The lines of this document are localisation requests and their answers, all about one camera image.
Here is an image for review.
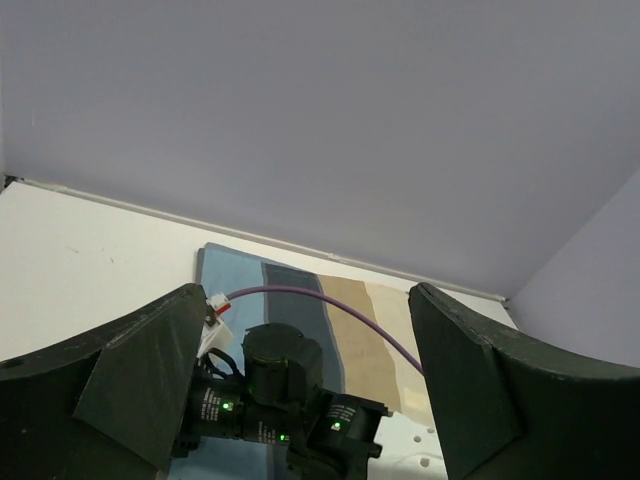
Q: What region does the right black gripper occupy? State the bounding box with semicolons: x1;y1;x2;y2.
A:
172;323;325;458

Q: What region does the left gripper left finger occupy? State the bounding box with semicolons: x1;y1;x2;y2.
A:
1;283;206;479

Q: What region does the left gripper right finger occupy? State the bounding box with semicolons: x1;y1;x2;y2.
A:
408;283;639;479

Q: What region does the striped blue beige placemat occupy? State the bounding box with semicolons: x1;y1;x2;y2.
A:
170;245;437;479

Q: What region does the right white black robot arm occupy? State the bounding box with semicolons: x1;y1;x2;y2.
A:
172;323;447;479

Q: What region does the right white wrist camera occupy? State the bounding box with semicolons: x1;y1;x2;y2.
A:
197;293;233;359

